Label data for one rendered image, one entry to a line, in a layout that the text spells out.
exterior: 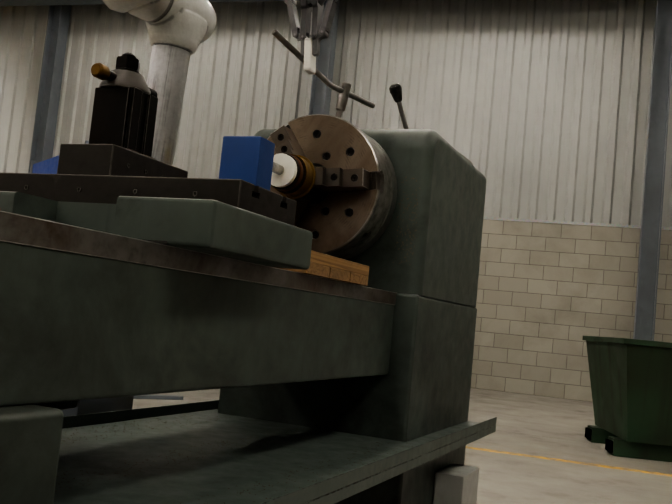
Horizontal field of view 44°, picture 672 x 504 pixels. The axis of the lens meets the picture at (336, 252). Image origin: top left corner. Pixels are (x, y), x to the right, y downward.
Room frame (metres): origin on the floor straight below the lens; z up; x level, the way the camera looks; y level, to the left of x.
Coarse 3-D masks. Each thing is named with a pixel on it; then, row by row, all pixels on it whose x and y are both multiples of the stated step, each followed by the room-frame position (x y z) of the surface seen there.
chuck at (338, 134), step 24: (312, 120) 1.80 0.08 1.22; (336, 120) 1.77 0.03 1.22; (312, 144) 1.79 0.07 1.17; (336, 144) 1.77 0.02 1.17; (360, 144) 1.75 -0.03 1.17; (384, 168) 1.77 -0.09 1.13; (336, 192) 1.77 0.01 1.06; (360, 192) 1.75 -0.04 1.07; (384, 192) 1.77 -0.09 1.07; (312, 216) 1.79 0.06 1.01; (336, 216) 1.77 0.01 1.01; (360, 216) 1.74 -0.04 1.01; (384, 216) 1.81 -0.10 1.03; (312, 240) 1.79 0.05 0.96; (336, 240) 1.76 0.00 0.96
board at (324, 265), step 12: (312, 252) 1.39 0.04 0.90; (312, 264) 1.40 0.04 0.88; (324, 264) 1.45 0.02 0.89; (336, 264) 1.50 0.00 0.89; (348, 264) 1.55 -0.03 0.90; (360, 264) 1.61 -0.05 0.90; (324, 276) 1.45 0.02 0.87; (336, 276) 1.50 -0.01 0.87; (348, 276) 1.56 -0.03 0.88; (360, 276) 1.61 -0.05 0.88
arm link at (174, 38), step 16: (176, 0) 2.06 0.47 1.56; (192, 0) 2.09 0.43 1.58; (176, 16) 2.07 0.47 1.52; (192, 16) 2.10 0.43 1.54; (208, 16) 2.15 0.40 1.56; (160, 32) 2.09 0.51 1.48; (176, 32) 2.09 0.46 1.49; (192, 32) 2.11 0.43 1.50; (208, 32) 2.18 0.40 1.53; (160, 48) 2.11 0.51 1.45; (176, 48) 2.11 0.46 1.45; (192, 48) 2.14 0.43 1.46; (160, 64) 2.11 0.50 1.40; (176, 64) 2.11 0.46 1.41; (160, 80) 2.11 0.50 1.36; (176, 80) 2.12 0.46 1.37; (160, 96) 2.11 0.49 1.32; (176, 96) 2.13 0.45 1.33; (160, 112) 2.11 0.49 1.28; (176, 112) 2.14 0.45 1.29; (160, 128) 2.11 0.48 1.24; (176, 128) 2.15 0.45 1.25; (160, 144) 2.12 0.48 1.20; (160, 160) 2.12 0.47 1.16
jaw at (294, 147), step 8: (280, 128) 1.78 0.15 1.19; (288, 128) 1.80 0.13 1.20; (272, 136) 1.79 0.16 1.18; (280, 136) 1.79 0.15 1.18; (288, 136) 1.77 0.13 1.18; (280, 144) 1.78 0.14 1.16; (288, 144) 1.75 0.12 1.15; (296, 144) 1.79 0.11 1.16; (280, 152) 1.76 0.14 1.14; (288, 152) 1.73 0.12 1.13; (296, 152) 1.75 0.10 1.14
